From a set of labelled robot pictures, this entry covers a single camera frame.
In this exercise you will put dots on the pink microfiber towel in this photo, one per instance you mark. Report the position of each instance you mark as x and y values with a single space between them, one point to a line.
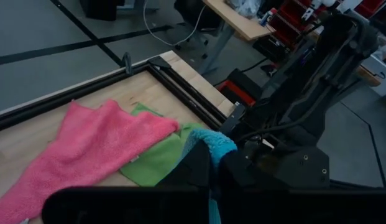
96 140

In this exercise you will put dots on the green microfiber towel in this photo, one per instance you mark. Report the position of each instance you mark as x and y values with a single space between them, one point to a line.
158 158

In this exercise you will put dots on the black caster wheel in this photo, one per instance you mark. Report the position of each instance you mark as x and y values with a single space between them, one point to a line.
178 47

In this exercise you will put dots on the red storage bin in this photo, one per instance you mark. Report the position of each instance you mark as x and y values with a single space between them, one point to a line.
370 6

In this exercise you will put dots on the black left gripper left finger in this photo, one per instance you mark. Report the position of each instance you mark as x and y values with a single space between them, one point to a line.
133 205

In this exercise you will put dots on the clear plastic bag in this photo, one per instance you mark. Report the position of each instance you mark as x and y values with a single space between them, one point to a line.
245 7

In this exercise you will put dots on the black office chair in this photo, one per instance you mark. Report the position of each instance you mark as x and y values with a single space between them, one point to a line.
195 12

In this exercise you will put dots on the red storage bin rack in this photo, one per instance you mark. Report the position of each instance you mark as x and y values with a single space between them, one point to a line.
286 21

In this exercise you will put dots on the blue microfiber towel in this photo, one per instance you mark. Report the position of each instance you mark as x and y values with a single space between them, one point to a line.
217 143

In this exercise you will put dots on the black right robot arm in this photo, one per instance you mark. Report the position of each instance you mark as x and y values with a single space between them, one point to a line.
320 77

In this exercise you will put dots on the light wooden desk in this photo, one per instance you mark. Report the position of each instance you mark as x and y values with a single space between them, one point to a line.
242 25

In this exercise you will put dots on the grey box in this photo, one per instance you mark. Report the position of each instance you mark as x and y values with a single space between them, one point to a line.
374 63

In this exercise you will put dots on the black furniture base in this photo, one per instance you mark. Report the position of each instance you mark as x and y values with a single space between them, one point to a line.
99 9

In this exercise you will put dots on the black case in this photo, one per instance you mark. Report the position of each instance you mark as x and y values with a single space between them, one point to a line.
270 48

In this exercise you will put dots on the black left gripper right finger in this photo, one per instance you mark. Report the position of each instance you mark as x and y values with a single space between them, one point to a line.
289 207

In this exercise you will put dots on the grey table foot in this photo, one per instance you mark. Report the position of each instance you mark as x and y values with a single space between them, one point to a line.
216 51

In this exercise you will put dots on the small blue white bottle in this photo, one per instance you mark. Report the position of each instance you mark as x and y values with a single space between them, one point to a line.
268 17

